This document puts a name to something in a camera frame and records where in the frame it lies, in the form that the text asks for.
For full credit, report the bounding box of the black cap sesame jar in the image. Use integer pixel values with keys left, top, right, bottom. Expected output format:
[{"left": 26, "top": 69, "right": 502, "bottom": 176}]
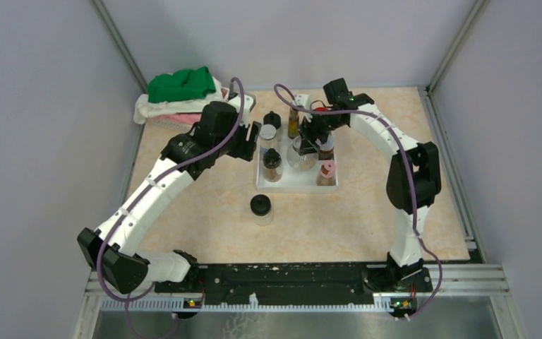
[{"left": 263, "top": 111, "right": 282, "bottom": 141}]

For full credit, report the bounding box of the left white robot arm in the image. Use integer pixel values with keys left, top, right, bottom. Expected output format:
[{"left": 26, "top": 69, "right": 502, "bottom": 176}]
[{"left": 77, "top": 96, "right": 261, "bottom": 295}]

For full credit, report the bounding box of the pink lid spice jar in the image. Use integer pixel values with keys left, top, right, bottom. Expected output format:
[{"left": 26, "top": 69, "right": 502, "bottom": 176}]
[{"left": 316, "top": 160, "right": 337, "bottom": 186}]

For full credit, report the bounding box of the green cloth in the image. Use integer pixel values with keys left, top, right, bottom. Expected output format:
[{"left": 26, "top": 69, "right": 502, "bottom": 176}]
[{"left": 147, "top": 66, "right": 217, "bottom": 103}]

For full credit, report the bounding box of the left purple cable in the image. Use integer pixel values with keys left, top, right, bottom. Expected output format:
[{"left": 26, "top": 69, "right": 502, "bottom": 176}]
[{"left": 96, "top": 77, "right": 246, "bottom": 339}]

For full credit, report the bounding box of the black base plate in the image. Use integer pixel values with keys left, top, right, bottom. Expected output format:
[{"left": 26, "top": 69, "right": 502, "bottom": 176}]
[{"left": 155, "top": 262, "right": 433, "bottom": 306}]

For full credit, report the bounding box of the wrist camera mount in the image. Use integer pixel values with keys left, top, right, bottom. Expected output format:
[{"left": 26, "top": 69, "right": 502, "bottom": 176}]
[
  {"left": 224, "top": 92, "right": 257, "bottom": 126},
  {"left": 294, "top": 94, "right": 312, "bottom": 109}
]

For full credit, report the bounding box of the black cap glass jar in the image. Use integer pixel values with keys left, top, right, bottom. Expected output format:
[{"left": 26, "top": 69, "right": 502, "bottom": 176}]
[{"left": 250, "top": 194, "right": 273, "bottom": 227}]

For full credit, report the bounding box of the pink cloth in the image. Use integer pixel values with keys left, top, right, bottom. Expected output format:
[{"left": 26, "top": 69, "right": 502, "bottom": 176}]
[{"left": 156, "top": 113, "right": 201, "bottom": 130}]

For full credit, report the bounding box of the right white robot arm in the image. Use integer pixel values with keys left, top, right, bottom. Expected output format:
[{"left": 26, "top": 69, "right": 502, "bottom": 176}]
[{"left": 297, "top": 78, "right": 442, "bottom": 291}]

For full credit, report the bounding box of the clear lid glass jar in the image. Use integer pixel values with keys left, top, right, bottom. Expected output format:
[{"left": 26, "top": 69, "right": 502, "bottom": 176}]
[{"left": 286, "top": 136, "right": 318, "bottom": 172}]

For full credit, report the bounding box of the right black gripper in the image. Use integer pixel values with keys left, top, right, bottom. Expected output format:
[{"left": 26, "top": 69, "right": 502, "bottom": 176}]
[{"left": 298, "top": 107, "right": 345, "bottom": 155}]

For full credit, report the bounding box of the white cable duct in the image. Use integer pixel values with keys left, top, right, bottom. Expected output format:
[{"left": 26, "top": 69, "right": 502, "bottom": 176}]
[{"left": 101, "top": 294, "right": 394, "bottom": 313}]

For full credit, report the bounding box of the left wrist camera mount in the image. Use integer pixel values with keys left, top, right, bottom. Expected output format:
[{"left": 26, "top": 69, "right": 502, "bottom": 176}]
[{"left": 224, "top": 92, "right": 257, "bottom": 126}]

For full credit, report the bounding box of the black grinder top jar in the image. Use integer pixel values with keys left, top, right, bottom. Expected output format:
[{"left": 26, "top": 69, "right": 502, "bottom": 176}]
[{"left": 263, "top": 148, "right": 282, "bottom": 182}]

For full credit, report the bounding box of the white plastic basket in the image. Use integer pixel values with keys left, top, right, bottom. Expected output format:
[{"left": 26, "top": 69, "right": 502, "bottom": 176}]
[{"left": 137, "top": 87, "right": 229, "bottom": 132}]

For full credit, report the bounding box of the gold cap yellow bottle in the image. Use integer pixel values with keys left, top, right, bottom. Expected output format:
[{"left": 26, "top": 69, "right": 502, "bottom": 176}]
[{"left": 287, "top": 108, "right": 300, "bottom": 139}]

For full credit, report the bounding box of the white cloth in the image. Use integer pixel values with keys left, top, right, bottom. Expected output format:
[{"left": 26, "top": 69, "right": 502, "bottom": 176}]
[{"left": 133, "top": 87, "right": 228, "bottom": 124}]

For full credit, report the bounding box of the silver perforated lid shaker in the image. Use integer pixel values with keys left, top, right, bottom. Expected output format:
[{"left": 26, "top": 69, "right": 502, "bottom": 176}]
[{"left": 258, "top": 124, "right": 277, "bottom": 162}]

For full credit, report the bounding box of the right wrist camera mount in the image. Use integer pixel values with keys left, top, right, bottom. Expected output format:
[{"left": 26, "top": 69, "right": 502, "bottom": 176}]
[{"left": 294, "top": 94, "right": 312, "bottom": 109}]

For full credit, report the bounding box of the white divided plastic tray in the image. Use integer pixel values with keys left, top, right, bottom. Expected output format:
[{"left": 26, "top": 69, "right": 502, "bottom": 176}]
[{"left": 256, "top": 121, "right": 339, "bottom": 194}]

